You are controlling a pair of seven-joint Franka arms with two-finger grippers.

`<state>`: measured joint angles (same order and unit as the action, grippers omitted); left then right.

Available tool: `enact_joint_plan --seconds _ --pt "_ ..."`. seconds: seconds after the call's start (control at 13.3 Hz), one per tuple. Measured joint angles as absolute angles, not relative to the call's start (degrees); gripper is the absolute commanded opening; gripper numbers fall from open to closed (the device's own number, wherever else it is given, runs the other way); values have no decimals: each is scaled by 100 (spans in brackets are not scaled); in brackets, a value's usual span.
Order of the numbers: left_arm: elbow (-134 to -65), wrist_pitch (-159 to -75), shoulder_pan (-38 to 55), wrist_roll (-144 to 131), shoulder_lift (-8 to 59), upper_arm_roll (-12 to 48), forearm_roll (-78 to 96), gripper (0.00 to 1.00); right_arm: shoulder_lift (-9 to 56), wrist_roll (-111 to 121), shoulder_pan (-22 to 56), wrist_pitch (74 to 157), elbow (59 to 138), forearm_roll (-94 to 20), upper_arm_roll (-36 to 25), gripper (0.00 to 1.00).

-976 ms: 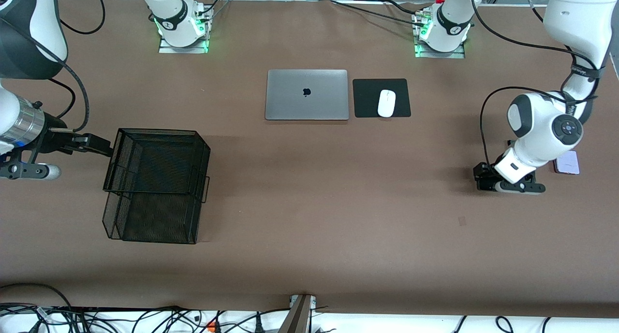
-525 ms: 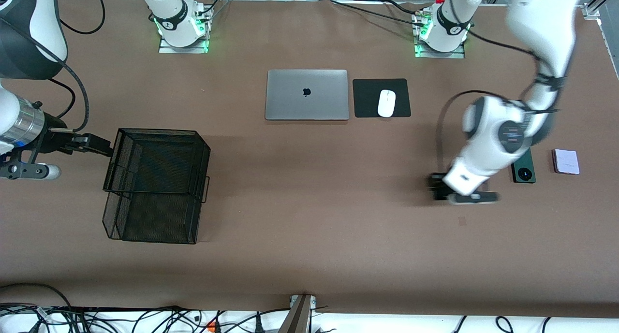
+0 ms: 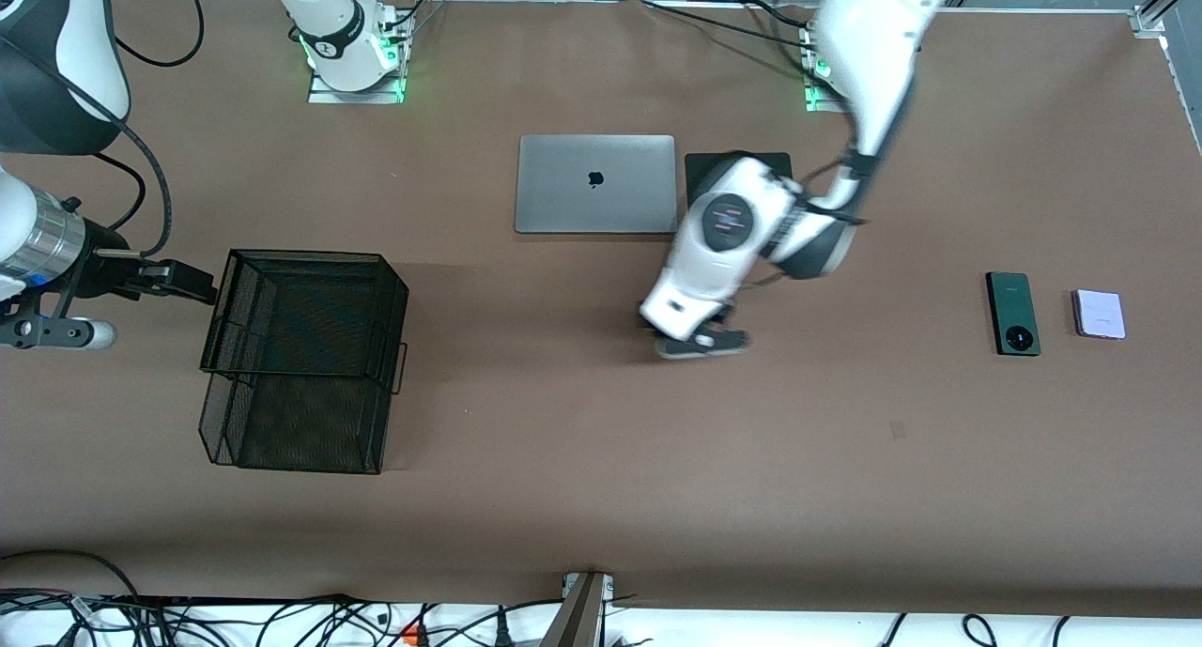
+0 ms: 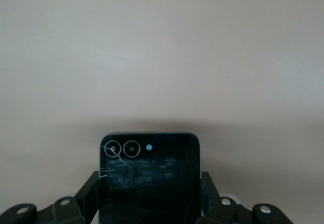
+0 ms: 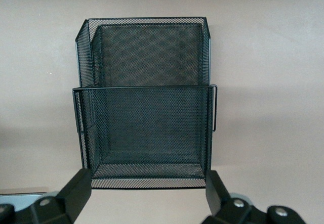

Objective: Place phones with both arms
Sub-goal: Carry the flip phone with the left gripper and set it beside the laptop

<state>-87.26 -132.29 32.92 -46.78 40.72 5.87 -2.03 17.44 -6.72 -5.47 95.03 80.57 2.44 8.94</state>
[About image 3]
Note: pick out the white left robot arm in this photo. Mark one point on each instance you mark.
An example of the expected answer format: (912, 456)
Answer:
(723, 224)

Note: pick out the aluminium camera post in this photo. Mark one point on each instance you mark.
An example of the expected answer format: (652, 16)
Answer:
(577, 619)

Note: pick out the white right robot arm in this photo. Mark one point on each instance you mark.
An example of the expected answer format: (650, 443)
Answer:
(333, 27)

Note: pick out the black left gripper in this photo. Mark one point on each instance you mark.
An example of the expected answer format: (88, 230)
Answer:
(723, 313)

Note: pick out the black mesh two-tier tray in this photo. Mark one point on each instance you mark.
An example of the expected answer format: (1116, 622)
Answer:
(310, 422)

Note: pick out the lilac flip phone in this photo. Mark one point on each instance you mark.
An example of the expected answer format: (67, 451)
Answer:
(1101, 314)

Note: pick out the black mouse pad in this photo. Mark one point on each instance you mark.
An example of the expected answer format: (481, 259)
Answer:
(697, 173)

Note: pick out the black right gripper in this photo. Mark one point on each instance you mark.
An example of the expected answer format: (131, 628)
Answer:
(101, 273)

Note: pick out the grey closed laptop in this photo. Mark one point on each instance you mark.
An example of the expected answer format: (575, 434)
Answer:
(592, 196)

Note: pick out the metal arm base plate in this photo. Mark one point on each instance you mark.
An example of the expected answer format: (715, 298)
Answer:
(815, 105)
(357, 98)

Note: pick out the dark green smartphone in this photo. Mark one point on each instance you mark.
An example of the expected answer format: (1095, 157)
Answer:
(1014, 314)

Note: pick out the aluminium frame profile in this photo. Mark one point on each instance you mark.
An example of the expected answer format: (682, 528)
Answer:
(1148, 20)

